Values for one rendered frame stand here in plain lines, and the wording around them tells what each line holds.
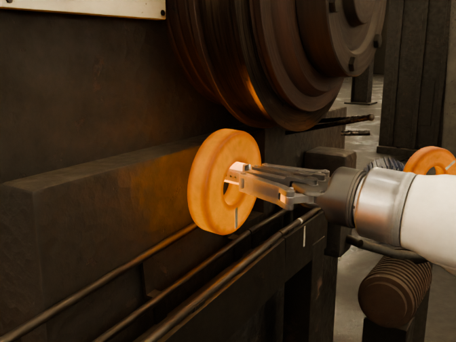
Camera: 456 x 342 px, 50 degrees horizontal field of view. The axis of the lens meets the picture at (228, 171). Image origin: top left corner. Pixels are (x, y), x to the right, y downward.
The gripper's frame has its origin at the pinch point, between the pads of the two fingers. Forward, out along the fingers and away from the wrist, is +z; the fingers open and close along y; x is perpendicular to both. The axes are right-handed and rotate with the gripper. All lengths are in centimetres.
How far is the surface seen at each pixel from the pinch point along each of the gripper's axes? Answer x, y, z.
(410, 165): -10, 63, -13
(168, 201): -4.6, -5.8, 6.4
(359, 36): 19.9, 23.3, -9.6
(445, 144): -48, 297, 14
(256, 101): 10.1, 3.9, -2.0
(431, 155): -7, 66, -17
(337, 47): 18.2, 11.3, -10.7
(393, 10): 46, 433, 97
